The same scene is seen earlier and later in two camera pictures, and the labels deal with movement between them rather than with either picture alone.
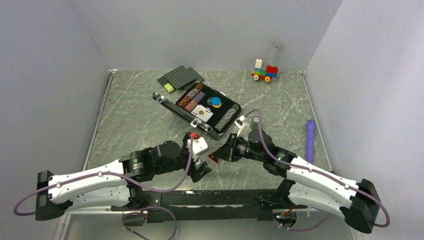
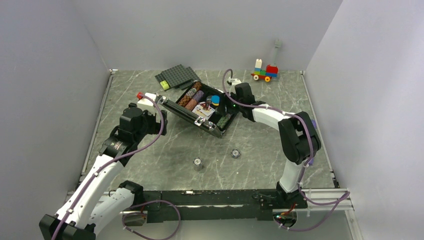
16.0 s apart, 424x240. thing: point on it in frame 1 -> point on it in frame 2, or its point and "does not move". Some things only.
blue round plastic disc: x=216 y=101 does not move
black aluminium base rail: x=206 y=205 does not move
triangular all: x=215 y=159 -> x=206 y=105
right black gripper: x=228 y=151 -> x=227 y=102
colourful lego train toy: x=271 y=71 does not move
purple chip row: x=199 y=96 does not move
